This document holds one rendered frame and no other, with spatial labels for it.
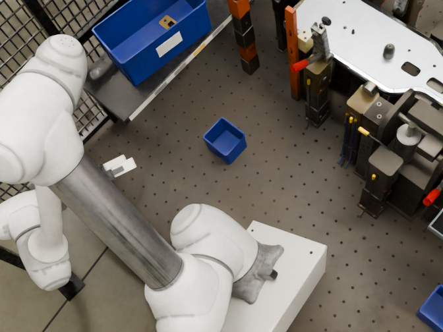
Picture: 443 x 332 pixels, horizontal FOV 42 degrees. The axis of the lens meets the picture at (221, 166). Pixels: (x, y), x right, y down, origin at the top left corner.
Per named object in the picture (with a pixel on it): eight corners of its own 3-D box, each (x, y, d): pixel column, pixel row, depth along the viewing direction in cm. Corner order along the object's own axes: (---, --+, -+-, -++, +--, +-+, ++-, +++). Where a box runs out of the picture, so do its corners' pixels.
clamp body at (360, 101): (370, 149, 188) (382, 95, 154) (349, 173, 186) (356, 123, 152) (353, 138, 191) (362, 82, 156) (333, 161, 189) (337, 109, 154)
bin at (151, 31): (214, 27, 175) (207, 0, 163) (134, 88, 171) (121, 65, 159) (182, -4, 181) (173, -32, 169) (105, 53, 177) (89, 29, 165)
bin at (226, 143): (249, 145, 195) (246, 134, 187) (229, 166, 193) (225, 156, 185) (225, 127, 199) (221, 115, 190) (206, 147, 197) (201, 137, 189)
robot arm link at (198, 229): (264, 229, 160) (210, 182, 151) (252, 284, 148) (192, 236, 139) (223, 245, 170) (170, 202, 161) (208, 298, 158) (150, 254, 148)
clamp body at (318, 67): (331, 115, 195) (334, 59, 162) (312, 136, 193) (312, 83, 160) (316, 105, 197) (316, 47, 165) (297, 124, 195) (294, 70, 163)
